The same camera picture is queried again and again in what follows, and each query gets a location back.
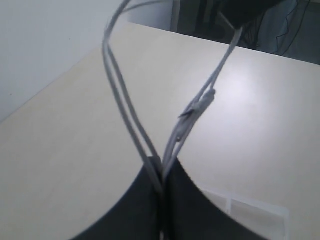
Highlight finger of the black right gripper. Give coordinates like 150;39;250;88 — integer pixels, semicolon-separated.
228;0;282;28

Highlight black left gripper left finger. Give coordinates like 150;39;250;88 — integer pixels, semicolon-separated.
74;167;161;240

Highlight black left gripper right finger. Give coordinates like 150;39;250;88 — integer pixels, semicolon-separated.
164;160;260;240

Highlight white wired earphones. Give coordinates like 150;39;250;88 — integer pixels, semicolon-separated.
102;0;243;194

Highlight clear plastic storage case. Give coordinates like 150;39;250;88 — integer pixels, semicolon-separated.
201;188;290;240

